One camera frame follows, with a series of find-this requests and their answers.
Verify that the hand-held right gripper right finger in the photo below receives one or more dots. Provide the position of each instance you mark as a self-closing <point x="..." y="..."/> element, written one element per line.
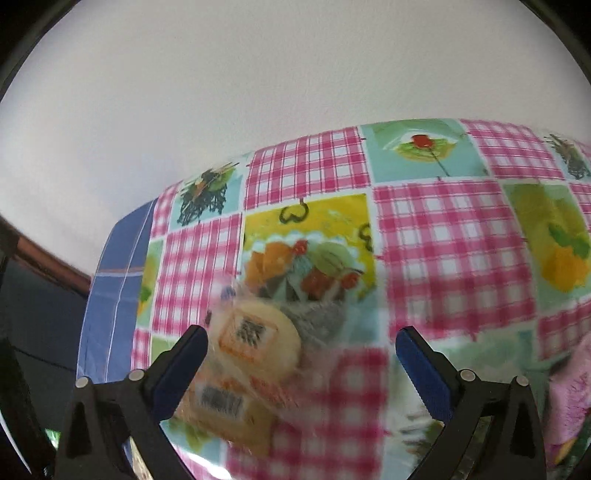
<point x="427" y="378"/>

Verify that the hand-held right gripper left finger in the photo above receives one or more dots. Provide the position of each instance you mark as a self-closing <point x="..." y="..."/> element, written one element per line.
<point x="173" y="383"/>

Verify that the blue bed sheet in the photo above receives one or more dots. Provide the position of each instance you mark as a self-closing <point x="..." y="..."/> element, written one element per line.
<point x="120" y="258"/>

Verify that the purple snack packet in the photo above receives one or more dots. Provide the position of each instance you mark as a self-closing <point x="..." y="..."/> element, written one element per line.
<point x="570" y="397"/>

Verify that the clear round pastry packet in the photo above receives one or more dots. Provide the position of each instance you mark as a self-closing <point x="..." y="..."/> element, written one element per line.
<point x="256" y="334"/>

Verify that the brown wooden frame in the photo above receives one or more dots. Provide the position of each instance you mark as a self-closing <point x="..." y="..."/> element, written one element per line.
<point x="46" y="258"/>

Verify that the pink checked printed tablecloth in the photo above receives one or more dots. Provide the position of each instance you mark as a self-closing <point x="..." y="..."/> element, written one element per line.
<point x="438" y="240"/>

